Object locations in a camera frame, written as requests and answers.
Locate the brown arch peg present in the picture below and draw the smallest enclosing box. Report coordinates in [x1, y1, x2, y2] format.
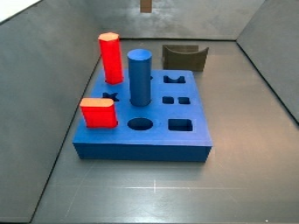
[140, 0, 152, 13]

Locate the blue shape sorter board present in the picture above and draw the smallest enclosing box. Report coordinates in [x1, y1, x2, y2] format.
[72, 70, 212, 162]

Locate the dark olive arch block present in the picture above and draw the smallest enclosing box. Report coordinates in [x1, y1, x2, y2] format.
[163, 45, 210, 72]

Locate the red rounded block peg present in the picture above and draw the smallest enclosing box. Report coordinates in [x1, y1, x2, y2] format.
[79, 98, 117, 128]

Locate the blue cylinder peg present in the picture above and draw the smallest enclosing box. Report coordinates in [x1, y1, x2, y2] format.
[127, 49, 152, 107]

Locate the red hexagonal peg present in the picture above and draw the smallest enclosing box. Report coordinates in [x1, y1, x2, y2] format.
[97, 32, 124, 85]

